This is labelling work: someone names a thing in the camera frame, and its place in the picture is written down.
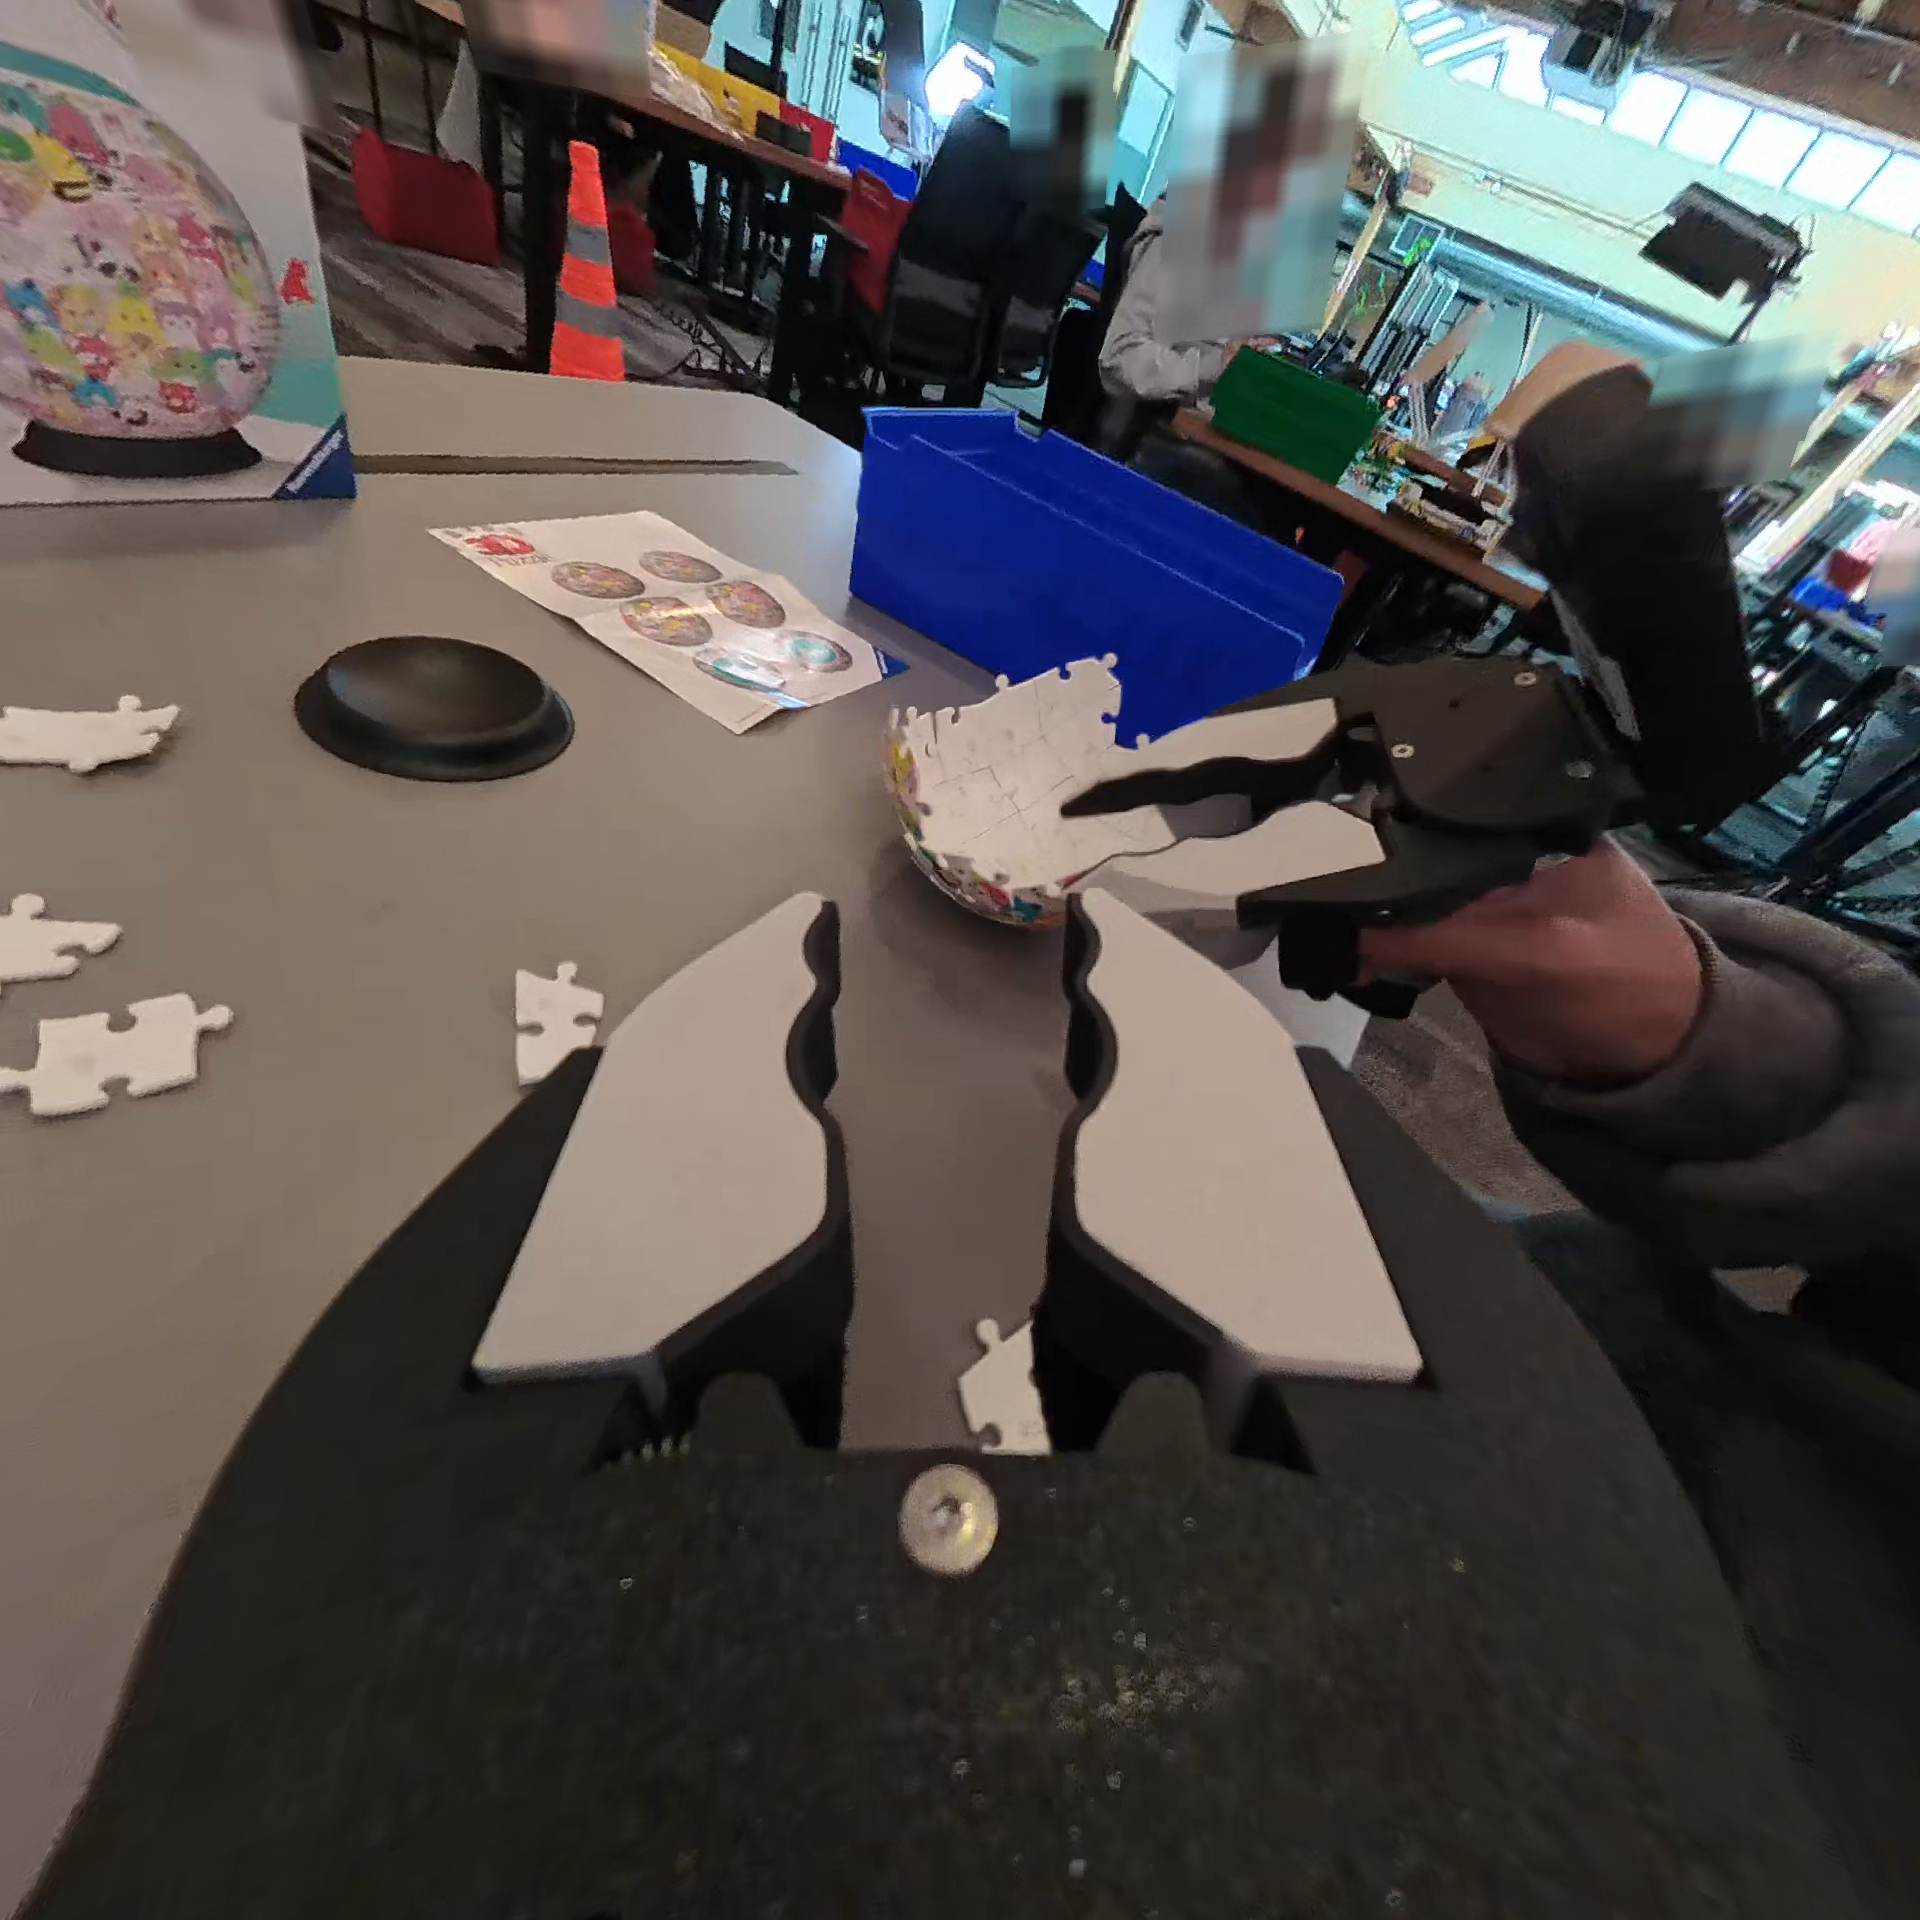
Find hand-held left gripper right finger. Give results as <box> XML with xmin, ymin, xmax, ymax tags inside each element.
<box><xmin>1041</xmin><ymin>888</ymin><xmax>1427</xmax><ymax>1450</ymax></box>

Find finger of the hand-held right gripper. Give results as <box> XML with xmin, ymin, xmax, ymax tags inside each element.
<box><xmin>1118</xmin><ymin>799</ymin><xmax>1393</xmax><ymax>932</ymax></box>
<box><xmin>1060</xmin><ymin>693</ymin><xmax>1347</xmax><ymax>823</ymax></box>

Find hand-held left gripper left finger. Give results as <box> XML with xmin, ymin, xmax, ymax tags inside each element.
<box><xmin>472</xmin><ymin>893</ymin><xmax>859</xmax><ymax>1450</ymax></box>

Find white puzzle ball shell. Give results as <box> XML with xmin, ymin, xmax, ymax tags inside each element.
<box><xmin>881</xmin><ymin>654</ymin><xmax>1203</xmax><ymax>929</ymax></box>

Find small white puzzle piece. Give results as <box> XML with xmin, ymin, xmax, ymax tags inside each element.
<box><xmin>515</xmin><ymin>961</ymin><xmax>605</xmax><ymax>1089</ymax></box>
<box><xmin>0</xmin><ymin>895</ymin><xmax>122</xmax><ymax>990</ymax></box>

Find white joined puzzle pieces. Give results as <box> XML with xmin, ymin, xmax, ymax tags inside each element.
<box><xmin>0</xmin><ymin>993</ymin><xmax>234</xmax><ymax>1119</ymax></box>
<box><xmin>958</xmin><ymin>1319</ymin><xmax>1054</xmax><ymax>1458</ymax></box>
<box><xmin>0</xmin><ymin>695</ymin><xmax>183</xmax><ymax>773</ymax></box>

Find black round ball stand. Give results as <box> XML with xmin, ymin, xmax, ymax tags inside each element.
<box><xmin>295</xmin><ymin>638</ymin><xmax>576</xmax><ymax>783</ymax></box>

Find colourful puzzle ball box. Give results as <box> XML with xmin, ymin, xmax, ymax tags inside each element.
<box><xmin>0</xmin><ymin>37</ymin><xmax>357</xmax><ymax>507</ymax></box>

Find person's right hand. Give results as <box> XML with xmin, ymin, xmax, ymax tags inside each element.
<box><xmin>1354</xmin><ymin>839</ymin><xmax>1713</xmax><ymax>1092</ymax></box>

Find wooden work table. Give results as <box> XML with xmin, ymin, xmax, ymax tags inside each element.
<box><xmin>1171</xmin><ymin>405</ymin><xmax>1547</xmax><ymax>609</ymax></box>

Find blue plastic bin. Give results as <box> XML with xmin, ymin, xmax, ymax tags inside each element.
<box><xmin>849</xmin><ymin>405</ymin><xmax>1347</xmax><ymax>746</ymax></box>

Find green plastic bin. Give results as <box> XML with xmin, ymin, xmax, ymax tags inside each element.
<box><xmin>1208</xmin><ymin>349</ymin><xmax>1384</xmax><ymax>487</ymax></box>

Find black overhead light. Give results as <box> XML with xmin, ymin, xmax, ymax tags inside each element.
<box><xmin>1639</xmin><ymin>183</ymin><xmax>1813</xmax><ymax>303</ymax></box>

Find printed instruction sheet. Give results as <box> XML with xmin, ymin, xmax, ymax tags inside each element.
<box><xmin>427</xmin><ymin>510</ymin><xmax>913</xmax><ymax>737</ymax></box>

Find dark work table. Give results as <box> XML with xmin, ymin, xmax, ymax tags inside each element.
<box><xmin>481</xmin><ymin>75</ymin><xmax>859</xmax><ymax>379</ymax></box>

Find orange traffic cone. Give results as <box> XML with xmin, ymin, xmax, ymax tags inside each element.
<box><xmin>548</xmin><ymin>141</ymin><xmax>628</xmax><ymax>383</ymax></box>

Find yellow plastic crate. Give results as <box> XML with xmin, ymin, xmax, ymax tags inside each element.
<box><xmin>651</xmin><ymin>42</ymin><xmax>787</xmax><ymax>141</ymax></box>

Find red plastic bin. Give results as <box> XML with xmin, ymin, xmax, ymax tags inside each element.
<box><xmin>350</xmin><ymin>129</ymin><xmax>500</xmax><ymax>267</ymax></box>

